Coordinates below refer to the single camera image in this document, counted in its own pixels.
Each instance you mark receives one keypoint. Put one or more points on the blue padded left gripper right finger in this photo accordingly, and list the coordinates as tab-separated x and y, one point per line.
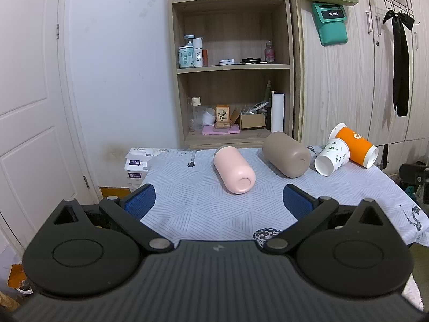
311	214

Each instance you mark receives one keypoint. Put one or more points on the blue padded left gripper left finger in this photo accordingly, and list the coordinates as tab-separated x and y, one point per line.
126	214

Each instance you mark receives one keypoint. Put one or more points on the pink tumbler cup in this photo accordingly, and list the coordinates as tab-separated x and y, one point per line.
234	170

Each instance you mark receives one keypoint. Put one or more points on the taupe tumbler cup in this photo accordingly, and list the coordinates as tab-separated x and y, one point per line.
289	156

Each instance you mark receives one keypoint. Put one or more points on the white floral paper cup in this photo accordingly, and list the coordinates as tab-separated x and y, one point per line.
334	155

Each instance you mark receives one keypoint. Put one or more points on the orange paper cup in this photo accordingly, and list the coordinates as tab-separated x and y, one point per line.
362	152

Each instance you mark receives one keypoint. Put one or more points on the white small cup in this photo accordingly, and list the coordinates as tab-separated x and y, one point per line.
208	117

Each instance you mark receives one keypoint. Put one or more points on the white tissue pack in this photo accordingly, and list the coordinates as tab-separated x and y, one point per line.
138	161

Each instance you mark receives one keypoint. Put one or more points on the white patterned tablecloth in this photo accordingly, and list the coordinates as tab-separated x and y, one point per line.
192	201

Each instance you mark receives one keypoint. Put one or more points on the white paper roll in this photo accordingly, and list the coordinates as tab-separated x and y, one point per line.
277	112

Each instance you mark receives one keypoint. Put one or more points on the white door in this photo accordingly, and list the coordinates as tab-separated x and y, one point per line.
42	160

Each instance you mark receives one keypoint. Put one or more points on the clear bottle with cork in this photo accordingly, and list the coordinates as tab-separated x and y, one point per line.
195	121

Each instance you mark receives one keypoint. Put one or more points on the small cardboard box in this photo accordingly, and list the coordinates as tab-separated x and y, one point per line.
248	121

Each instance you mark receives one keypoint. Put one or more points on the pink flat box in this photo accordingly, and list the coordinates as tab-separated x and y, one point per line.
213	130

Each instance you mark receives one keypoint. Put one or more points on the small floral wooden box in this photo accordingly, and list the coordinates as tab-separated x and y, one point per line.
223	117

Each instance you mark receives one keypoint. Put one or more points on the wooden wardrobe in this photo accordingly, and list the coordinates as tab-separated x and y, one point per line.
352	83

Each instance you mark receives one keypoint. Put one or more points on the pink small bottle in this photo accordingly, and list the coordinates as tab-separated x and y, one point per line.
269	53

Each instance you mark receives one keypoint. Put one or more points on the wooden bookshelf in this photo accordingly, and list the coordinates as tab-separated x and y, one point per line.
234	34

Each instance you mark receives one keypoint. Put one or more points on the white tube bottle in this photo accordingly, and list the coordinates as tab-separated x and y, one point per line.
198	52

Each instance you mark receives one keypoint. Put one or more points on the teal wall organizer pouch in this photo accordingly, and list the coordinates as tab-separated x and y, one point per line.
330	23

